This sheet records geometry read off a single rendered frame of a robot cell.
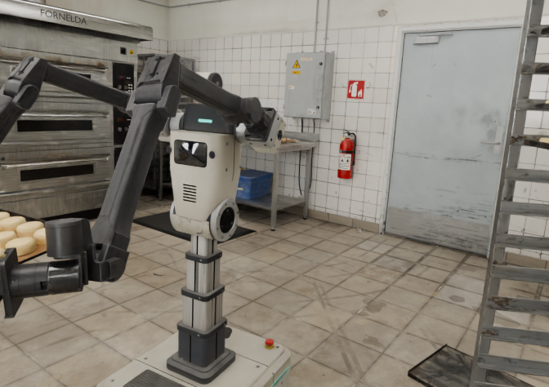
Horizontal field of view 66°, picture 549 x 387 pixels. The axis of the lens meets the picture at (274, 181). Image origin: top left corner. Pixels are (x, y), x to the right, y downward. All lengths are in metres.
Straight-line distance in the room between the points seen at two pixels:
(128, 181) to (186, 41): 5.42
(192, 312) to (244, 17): 4.38
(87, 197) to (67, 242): 3.93
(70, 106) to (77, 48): 0.55
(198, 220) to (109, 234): 0.70
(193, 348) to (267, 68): 4.00
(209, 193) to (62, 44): 3.26
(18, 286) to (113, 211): 0.20
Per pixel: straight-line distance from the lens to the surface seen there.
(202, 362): 1.75
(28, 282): 0.82
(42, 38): 4.45
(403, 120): 4.43
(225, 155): 1.45
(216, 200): 1.48
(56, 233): 0.79
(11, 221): 1.07
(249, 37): 5.47
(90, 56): 4.65
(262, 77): 5.28
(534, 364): 1.49
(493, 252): 1.32
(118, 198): 0.87
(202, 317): 1.67
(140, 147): 0.91
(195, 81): 1.08
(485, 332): 1.40
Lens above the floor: 1.29
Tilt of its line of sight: 10 degrees down
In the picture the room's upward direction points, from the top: 3 degrees clockwise
